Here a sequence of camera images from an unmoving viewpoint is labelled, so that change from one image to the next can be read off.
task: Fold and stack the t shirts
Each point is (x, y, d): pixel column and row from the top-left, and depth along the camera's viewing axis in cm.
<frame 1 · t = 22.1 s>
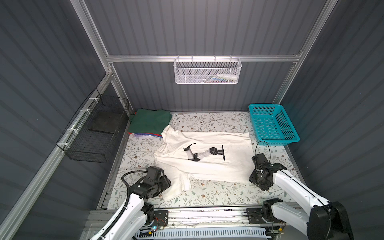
left hand: (167, 184, 83), fingers open
right hand: (255, 183, 84), fingers open
white t shirt with print: (217, 156, 98), on the table
folded green t shirt: (149, 121, 116), point 2 cm above the table

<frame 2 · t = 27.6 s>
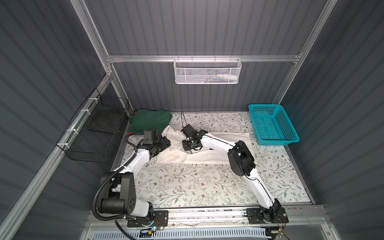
left hand: (165, 143, 91), fingers open
right hand: (186, 146, 100), fingers open
white t shirt with print: (175, 151, 98), point 2 cm above the table
the other named things where they were.

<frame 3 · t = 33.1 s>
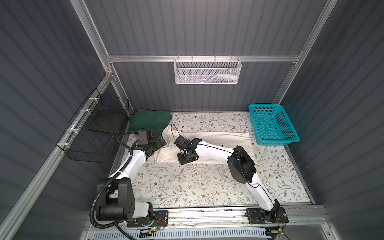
left hand: (158, 142, 90), fingers open
right hand: (182, 162, 93), fingers open
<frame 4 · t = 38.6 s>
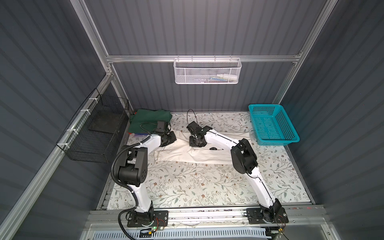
left hand: (173, 138, 99), fingers closed
right hand: (194, 144, 101), fingers open
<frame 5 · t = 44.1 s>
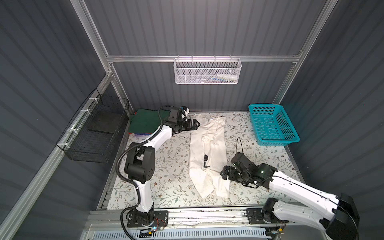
left hand: (194, 123, 93), fingers open
right hand: (227, 176, 79), fingers open
white t shirt with print: (208, 167, 93), on the table
the other named things where they were.

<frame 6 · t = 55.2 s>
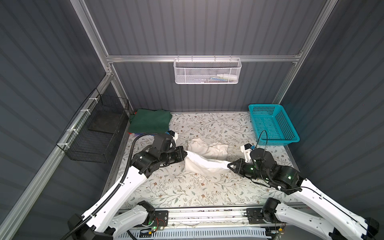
left hand: (188, 153, 71), fingers closed
right hand: (228, 167, 68), fingers closed
white t shirt with print: (205, 158, 76), point 19 cm above the table
the other named things where they were.

